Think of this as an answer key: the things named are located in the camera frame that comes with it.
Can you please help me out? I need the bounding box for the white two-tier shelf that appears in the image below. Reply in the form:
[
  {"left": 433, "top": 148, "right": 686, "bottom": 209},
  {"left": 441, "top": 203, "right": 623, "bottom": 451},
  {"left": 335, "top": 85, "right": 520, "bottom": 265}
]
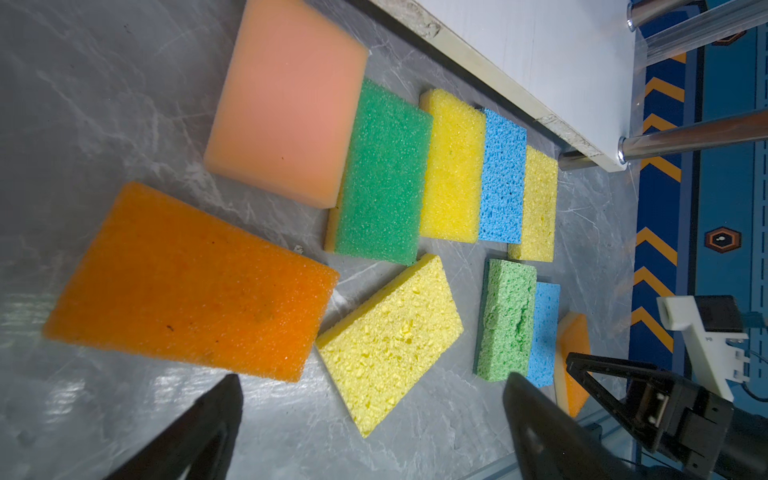
[{"left": 377, "top": 0, "right": 767, "bottom": 172}]

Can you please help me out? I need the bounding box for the bright yellow sponge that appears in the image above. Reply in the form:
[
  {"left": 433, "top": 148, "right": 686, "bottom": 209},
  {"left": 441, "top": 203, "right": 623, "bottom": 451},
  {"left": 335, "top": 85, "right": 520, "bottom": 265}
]
[{"left": 420, "top": 89, "right": 486, "bottom": 243}]

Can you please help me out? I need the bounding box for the orange sponge right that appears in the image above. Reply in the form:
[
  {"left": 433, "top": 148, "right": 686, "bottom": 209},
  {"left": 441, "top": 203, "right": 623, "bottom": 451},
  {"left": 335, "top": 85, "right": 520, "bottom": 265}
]
[{"left": 553, "top": 311, "right": 592, "bottom": 419}]

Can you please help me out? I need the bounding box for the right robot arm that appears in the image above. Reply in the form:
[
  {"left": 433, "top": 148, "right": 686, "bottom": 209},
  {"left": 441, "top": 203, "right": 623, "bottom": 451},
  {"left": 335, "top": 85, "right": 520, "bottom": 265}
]
[{"left": 566, "top": 352, "right": 767, "bottom": 479}]

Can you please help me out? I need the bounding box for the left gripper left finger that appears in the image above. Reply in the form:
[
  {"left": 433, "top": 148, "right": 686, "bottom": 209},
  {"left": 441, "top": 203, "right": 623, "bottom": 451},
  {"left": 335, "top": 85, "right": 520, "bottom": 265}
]
[{"left": 108, "top": 373, "right": 243, "bottom": 479}]

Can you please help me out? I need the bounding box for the pale yellow sponge tilted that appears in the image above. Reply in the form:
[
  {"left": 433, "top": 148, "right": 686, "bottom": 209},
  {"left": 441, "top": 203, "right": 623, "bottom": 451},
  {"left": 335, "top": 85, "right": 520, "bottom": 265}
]
[{"left": 316, "top": 254, "right": 464, "bottom": 438}]

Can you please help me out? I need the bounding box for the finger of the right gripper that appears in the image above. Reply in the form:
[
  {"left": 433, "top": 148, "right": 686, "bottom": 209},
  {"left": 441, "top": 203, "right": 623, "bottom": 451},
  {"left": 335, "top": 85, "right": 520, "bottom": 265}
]
[{"left": 566, "top": 353, "right": 675, "bottom": 432}]

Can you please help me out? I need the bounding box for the orange sponge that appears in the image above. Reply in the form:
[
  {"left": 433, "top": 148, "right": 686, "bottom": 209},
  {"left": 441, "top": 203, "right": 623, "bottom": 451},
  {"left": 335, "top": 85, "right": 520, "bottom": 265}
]
[
  {"left": 553, "top": 311, "right": 592, "bottom": 419},
  {"left": 43, "top": 182, "right": 339, "bottom": 382}
]

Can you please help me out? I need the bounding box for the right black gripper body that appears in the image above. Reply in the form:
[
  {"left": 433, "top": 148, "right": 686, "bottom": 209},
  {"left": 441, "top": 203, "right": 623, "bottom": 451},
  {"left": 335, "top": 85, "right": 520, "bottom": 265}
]
[{"left": 624, "top": 377, "right": 734, "bottom": 479}]

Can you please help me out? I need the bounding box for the blue sponge row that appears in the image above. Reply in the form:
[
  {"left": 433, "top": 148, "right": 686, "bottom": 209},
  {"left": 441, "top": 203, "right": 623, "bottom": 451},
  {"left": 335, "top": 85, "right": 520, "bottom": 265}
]
[
  {"left": 479, "top": 109, "right": 527, "bottom": 244},
  {"left": 527, "top": 282, "right": 561, "bottom": 388}
]

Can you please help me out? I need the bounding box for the light green sponge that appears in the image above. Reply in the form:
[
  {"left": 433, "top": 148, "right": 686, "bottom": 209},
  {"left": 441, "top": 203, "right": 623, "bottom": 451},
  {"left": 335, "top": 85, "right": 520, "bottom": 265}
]
[{"left": 475, "top": 258, "right": 537, "bottom": 382}]

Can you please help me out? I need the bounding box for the dark green sponge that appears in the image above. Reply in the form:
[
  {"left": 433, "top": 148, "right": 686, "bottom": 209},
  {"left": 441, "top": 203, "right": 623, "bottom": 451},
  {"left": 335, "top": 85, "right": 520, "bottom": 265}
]
[{"left": 324, "top": 79, "right": 433, "bottom": 265}]

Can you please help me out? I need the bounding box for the pink sponge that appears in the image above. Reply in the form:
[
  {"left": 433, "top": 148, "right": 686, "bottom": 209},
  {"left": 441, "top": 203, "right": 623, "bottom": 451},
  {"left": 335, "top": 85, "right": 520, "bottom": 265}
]
[{"left": 204, "top": 1, "right": 368, "bottom": 209}]

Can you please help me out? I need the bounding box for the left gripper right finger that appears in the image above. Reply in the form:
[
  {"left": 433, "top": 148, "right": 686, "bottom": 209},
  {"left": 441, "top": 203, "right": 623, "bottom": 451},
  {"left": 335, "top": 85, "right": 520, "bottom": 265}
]
[{"left": 503, "top": 372, "right": 636, "bottom": 479}]

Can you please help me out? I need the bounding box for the orange sponge left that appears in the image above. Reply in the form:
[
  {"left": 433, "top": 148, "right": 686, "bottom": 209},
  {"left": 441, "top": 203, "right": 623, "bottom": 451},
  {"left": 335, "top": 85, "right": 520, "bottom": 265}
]
[{"left": 43, "top": 182, "right": 339, "bottom": 382}]

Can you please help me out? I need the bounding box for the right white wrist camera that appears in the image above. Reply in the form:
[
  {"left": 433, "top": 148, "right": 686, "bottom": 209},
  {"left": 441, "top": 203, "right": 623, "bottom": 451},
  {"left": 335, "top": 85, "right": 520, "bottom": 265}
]
[{"left": 656, "top": 296, "right": 748, "bottom": 402}]

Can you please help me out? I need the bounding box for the pale yellow sponge row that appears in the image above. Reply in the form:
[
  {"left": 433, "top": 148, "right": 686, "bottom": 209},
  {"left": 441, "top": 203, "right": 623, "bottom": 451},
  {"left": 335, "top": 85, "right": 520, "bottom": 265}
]
[{"left": 508, "top": 146, "right": 559, "bottom": 262}]

